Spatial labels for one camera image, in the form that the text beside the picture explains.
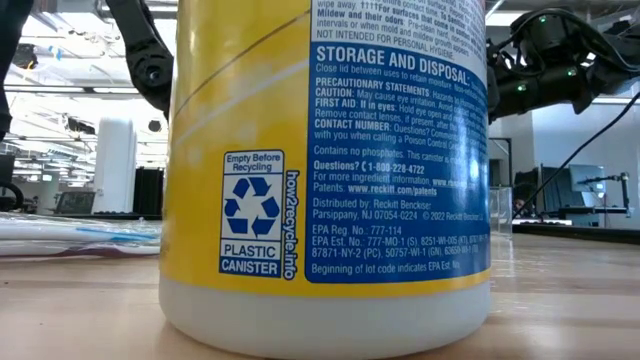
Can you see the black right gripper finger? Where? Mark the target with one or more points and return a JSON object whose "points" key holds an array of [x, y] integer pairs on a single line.
{"points": [[494, 95]]}

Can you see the black storage cabinet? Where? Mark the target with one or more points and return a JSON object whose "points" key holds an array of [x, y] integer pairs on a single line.
{"points": [[148, 192]]}

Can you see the black computer monitor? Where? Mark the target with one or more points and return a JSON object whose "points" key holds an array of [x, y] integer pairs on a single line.
{"points": [[552, 187]]}

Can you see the clear plastic holder cup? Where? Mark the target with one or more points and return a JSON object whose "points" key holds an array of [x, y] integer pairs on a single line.
{"points": [[501, 210]]}

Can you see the black ceiling camera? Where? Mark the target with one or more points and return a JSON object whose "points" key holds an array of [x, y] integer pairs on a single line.
{"points": [[26, 56]]}

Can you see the dark laptop screen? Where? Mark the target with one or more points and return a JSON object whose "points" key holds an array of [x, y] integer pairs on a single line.
{"points": [[75, 202]]}

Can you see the blue toothbrush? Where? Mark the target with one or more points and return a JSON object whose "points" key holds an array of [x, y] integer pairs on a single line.
{"points": [[60, 232]]}

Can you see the white pillar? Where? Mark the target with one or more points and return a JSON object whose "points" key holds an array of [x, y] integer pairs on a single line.
{"points": [[115, 165]]}

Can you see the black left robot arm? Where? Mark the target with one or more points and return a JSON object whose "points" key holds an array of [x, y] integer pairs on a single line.
{"points": [[150, 75]]}

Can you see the lit computer monitor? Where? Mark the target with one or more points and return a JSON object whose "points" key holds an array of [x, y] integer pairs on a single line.
{"points": [[587, 177]]}

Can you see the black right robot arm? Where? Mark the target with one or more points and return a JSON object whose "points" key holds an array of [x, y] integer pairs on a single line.
{"points": [[620, 50]]}

